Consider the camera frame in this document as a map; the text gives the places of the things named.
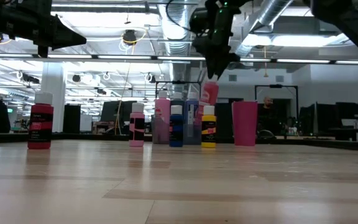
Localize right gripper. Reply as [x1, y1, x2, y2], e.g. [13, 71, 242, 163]
[190, 0, 251, 79]

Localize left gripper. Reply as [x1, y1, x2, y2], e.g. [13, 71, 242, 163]
[17, 0, 87, 58]

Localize large red paint bottle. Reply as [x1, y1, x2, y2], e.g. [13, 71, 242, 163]
[196, 79, 220, 125]

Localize large blue paint bottle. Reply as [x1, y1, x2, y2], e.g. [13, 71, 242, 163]
[184, 91, 200, 146]

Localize large dark green paint bottle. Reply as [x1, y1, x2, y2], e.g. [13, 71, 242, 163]
[170, 91, 186, 108]

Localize small yellow paint bottle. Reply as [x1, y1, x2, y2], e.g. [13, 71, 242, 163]
[201, 105, 218, 149]

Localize large pink paint bottle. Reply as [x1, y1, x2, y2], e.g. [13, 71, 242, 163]
[154, 90, 171, 144]

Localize small red paint bottle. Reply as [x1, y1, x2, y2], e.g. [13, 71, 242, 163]
[27, 91, 55, 150]

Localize small dark blue paint bottle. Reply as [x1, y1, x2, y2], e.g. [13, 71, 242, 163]
[168, 105, 185, 147]

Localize small pink paint bottle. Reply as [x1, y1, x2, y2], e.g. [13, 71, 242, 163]
[128, 102, 146, 147]

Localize white building column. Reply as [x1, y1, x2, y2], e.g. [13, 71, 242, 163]
[40, 61, 67, 133]

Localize person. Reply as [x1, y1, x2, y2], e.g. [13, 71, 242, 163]
[0, 98, 11, 134]
[257, 96, 281, 139]

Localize pink plastic cup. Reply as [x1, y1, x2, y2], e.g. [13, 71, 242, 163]
[231, 100, 259, 147]

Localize clear grey plastic bin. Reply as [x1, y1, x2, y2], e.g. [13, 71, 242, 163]
[149, 114, 207, 146]

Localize black cabinet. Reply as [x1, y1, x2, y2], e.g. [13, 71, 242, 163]
[63, 103, 81, 134]

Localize black computer monitor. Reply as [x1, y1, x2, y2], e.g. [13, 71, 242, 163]
[100, 100, 121, 123]
[299, 105, 316, 135]
[336, 101, 358, 121]
[317, 104, 337, 130]
[122, 100, 138, 123]

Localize black office desk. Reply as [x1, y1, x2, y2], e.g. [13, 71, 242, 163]
[318, 126, 358, 142]

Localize black metal frame stand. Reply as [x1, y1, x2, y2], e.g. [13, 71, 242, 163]
[154, 80, 203, 119]
[255, 84, 298, 119]

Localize silver ventilation duct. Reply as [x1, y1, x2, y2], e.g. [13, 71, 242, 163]
[234, 0, 293, 58]
[157, 2, 193, 105]

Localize long strip light rail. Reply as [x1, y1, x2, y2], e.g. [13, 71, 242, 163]
[0, 53, 358, 65]

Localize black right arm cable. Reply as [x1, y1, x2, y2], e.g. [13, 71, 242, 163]
[165, 0, 195, 32]

